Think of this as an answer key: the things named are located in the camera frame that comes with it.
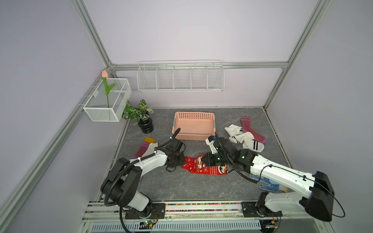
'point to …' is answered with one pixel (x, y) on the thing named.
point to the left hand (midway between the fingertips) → (183, 162)
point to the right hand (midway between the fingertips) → (200, 159)
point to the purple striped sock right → (245, 124)
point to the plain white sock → (232, 130)
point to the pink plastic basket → (194, 125)
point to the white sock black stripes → (249, 141)
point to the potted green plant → (141, 113)
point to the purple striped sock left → (144, 147)
